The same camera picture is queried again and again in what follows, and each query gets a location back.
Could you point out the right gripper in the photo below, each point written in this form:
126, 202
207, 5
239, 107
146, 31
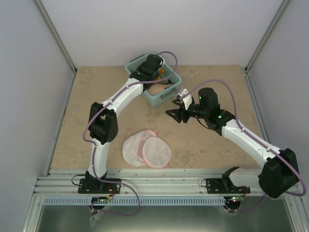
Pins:
179, 113

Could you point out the peach beige bra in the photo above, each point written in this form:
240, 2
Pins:
157, 88

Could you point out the orange mesh garment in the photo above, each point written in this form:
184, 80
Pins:
160, 74

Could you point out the white mesh laundry bag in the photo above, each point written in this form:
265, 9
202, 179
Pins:
146, 149

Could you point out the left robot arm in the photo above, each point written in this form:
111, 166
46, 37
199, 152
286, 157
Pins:
102, 127

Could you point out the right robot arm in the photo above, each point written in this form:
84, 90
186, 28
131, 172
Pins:
278, 168

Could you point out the teal plastic bin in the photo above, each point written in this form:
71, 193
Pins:
164, 95

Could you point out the right circuit board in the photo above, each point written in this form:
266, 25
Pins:
236, 199

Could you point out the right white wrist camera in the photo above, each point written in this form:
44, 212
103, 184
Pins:
185, 97

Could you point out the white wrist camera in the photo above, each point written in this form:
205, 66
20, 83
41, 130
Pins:
162, 61
185, 97

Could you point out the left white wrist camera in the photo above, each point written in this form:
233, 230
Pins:
162, 61

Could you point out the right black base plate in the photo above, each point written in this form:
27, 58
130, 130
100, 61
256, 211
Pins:
221, 186

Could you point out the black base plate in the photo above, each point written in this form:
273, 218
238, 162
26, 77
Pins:
221, 186
97, 187

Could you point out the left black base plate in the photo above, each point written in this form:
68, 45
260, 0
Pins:
97, 187

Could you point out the aluminium rail frame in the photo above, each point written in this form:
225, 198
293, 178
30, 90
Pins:
285, 214

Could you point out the right frame post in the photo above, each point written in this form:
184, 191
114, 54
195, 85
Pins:
269, 31

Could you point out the frame post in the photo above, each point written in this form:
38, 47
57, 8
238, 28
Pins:
269, 31
48, 21

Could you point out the left frame post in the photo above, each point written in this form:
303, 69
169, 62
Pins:
48, 21

